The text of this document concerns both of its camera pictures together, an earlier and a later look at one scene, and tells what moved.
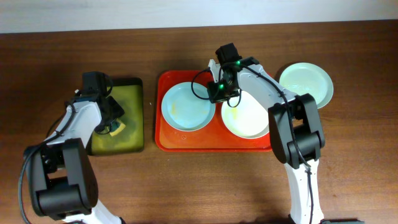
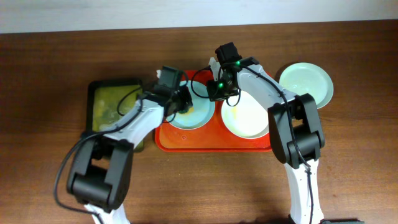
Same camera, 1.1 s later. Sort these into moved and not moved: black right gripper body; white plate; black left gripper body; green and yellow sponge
Moved: black left gripper body; green and yellow sponge
Not moved: black right gripper body; white plate
